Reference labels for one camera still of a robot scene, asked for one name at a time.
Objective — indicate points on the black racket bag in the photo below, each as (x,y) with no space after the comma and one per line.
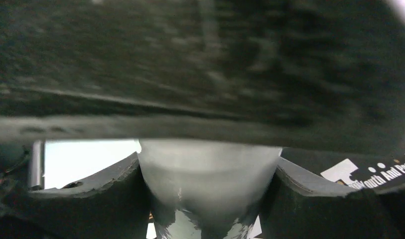
(352,170)

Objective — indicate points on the white shuttlecock tube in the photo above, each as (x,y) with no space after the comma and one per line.
(203,189)

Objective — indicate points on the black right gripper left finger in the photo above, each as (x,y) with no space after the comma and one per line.
(110,204)

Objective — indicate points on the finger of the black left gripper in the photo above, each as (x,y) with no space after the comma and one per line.
(313,74)

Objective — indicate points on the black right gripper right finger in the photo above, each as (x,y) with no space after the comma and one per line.
(301,205)

